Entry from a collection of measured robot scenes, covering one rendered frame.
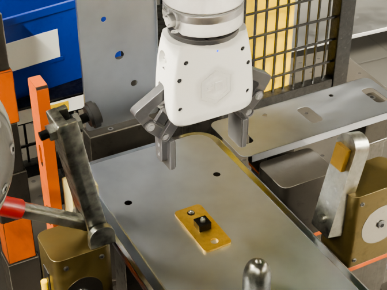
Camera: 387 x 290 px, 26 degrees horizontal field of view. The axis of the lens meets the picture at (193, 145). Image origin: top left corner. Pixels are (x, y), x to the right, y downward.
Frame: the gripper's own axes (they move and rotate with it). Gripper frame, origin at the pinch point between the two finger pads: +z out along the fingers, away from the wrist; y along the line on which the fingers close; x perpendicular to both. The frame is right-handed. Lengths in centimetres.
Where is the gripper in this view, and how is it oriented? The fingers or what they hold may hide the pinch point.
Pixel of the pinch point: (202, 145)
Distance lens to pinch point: 96.3
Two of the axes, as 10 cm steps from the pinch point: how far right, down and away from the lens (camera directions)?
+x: -4.7, -5.1, 7.2
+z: 0.0, 8.2, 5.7
